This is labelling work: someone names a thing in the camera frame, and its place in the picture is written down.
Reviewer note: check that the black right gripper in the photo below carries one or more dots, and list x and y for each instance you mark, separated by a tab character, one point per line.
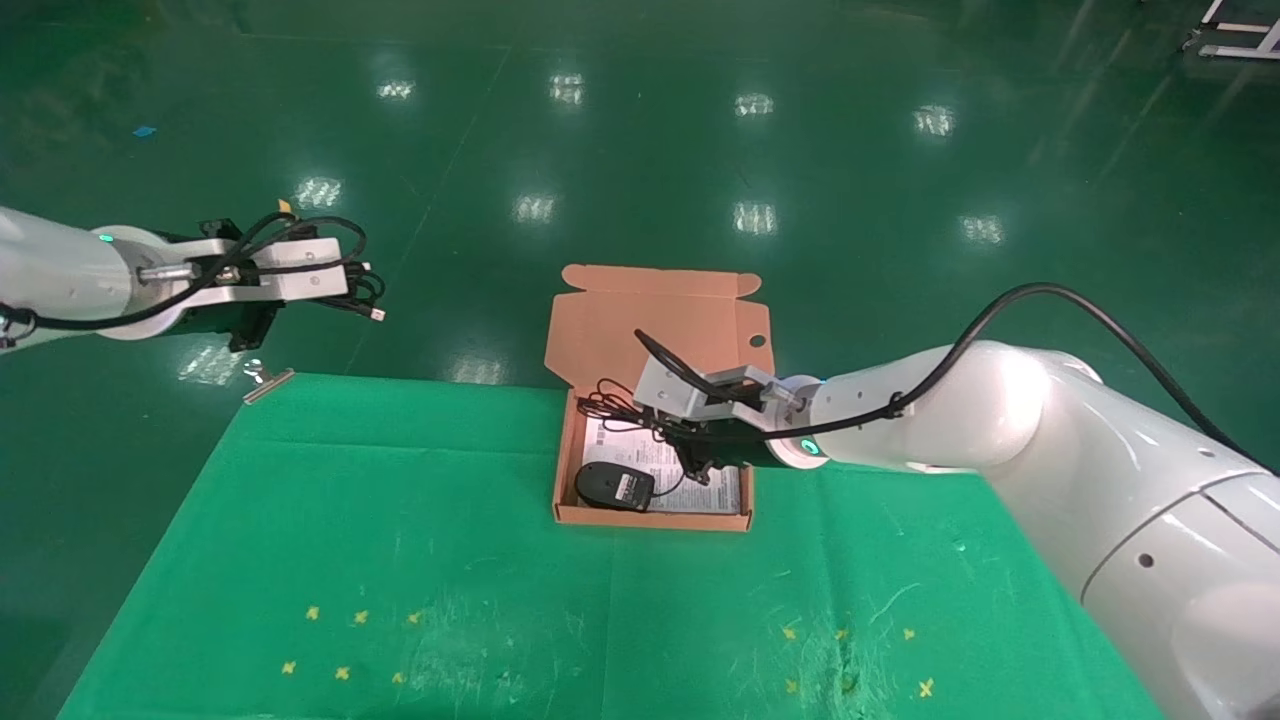
730	448

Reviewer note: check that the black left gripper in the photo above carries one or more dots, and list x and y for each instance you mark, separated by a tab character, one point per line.
240	322

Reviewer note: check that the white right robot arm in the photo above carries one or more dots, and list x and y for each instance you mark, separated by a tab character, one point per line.
1050	430

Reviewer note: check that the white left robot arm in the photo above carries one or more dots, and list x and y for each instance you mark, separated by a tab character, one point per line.
60	270

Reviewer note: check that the orange cardboard box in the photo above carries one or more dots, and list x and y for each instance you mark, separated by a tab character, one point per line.
650	320

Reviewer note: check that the white printed paper manual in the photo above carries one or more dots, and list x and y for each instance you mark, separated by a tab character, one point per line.
715	495

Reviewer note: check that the silver metal binder clip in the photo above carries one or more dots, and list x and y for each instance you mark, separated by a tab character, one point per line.
268	382

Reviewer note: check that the green table cloth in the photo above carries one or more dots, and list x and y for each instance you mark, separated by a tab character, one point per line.
500	600

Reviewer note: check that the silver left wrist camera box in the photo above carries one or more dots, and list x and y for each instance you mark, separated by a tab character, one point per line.
300	265

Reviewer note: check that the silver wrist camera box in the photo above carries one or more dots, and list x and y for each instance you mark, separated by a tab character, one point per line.
665	390
300	265

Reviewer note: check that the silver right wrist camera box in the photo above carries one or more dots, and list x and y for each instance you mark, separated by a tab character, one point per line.
665	390

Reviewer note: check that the white metal frame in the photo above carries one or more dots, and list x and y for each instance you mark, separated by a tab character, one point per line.
1240	40

